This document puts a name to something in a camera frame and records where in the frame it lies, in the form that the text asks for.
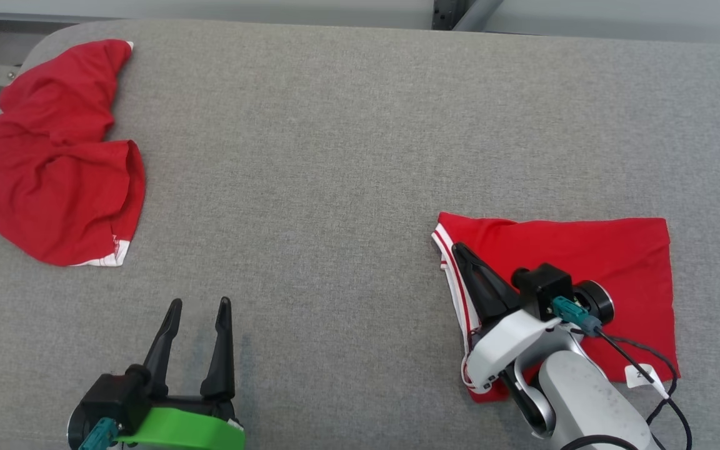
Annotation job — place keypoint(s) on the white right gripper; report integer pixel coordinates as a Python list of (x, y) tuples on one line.
[(504, 344)]

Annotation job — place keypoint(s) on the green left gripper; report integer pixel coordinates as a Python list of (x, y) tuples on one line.
[(191, 431)]

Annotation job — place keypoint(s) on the red jersey with white sleeves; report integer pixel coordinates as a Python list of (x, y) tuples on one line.
[(585, 250)]

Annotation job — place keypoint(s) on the red shorts with white stripes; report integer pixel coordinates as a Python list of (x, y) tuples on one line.
[(54, 187)]

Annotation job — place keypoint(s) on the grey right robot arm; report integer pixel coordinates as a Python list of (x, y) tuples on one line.
[(585, 406)]

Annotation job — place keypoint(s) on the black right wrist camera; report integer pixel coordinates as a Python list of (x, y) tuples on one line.
[(541, 287)]

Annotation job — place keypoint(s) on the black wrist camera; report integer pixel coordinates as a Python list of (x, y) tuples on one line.
[(113, 397), (541, 287)]

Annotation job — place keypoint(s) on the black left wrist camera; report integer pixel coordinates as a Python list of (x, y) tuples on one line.
[(113, 397)]

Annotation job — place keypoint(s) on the black hinge bracket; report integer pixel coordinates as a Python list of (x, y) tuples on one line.
[(445, 12)]

